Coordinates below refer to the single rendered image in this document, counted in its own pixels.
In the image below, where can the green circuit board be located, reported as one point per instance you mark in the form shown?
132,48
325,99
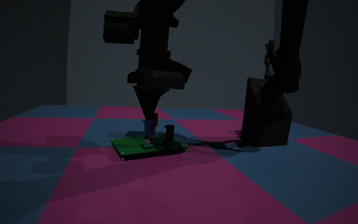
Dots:
150,142

